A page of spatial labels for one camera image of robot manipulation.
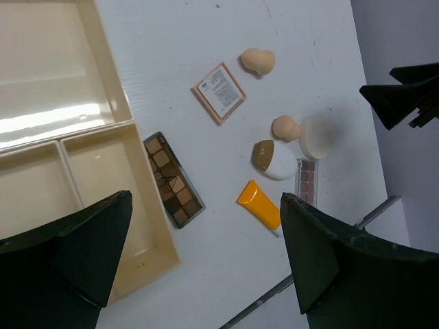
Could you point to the white bottle brown cap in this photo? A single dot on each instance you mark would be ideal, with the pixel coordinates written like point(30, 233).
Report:
point(274, 159)

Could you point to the pink clear eyeshadow palette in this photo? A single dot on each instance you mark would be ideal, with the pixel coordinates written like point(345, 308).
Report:
point(307, 180)

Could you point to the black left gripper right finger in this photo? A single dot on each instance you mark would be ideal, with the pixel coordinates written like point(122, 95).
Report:
point(345, 277)

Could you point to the beige makeup sponge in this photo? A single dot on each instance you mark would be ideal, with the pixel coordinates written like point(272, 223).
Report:
point(258, 62)
point(285, 128)

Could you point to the brown eyeshadow palette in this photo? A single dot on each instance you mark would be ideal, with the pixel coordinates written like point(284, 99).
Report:
point(180, 199)

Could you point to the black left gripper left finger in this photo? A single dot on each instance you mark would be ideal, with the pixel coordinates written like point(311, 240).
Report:
point(60, 275)

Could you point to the cream compartment organizer tray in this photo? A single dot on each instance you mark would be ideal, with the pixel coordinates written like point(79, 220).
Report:
point(68, 136)

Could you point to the white round powder puff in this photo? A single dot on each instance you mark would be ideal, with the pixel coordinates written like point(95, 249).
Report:
point(316, 139)

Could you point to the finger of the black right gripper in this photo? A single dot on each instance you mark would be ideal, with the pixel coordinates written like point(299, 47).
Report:
point(393, 103)
point(415, 74)

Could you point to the pink square compact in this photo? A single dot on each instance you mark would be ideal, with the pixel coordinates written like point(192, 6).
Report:
point(219, 93)

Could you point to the orange cream tube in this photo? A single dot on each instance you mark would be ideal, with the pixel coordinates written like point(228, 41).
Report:
point(254, 200)

